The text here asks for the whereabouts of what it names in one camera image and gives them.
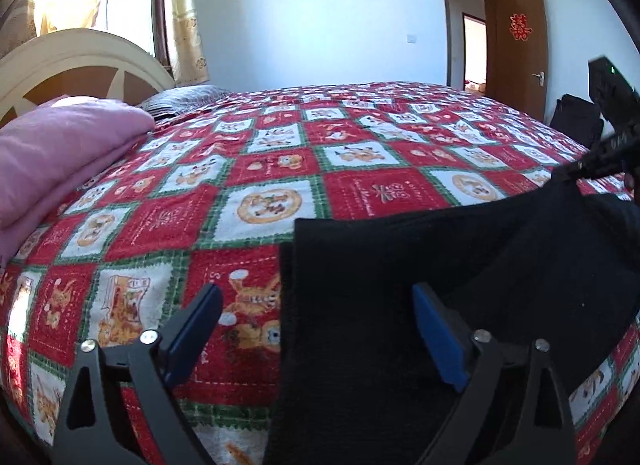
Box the red paper door decoration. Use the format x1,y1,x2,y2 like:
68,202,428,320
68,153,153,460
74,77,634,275
509,14,532,40

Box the yellow patterned curtain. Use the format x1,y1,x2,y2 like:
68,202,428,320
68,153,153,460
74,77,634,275
165,0,211,86

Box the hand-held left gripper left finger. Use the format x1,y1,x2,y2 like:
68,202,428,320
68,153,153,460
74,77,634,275
52,282,224,465

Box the brown door frame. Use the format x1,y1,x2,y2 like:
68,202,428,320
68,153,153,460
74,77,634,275
439,0,498,90

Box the red checked printed blanket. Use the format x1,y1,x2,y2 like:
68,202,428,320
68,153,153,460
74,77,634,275
0,82,640,465

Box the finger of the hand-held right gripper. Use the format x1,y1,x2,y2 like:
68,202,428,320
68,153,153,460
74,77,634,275
550,132,640,182

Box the black pants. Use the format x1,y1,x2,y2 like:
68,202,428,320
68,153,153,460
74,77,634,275
262,179,640,465

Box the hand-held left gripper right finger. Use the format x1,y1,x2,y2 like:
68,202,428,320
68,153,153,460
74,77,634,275
411,282,578,465

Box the grey striped pillow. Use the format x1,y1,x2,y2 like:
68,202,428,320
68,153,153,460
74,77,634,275
136,85,233,120

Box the pink folded quilt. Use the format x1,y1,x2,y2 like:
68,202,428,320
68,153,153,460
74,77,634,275
0,95,156,268

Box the brown wooden door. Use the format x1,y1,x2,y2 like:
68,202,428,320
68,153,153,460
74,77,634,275
484,0,547,122

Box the window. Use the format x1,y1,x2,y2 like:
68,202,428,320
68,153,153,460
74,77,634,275
30,0,167,66

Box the black suitcase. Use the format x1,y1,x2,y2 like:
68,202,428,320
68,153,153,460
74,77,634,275
550,93,605,148

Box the cream and brown headboard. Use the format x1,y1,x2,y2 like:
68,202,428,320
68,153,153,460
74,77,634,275
0,29,176,128

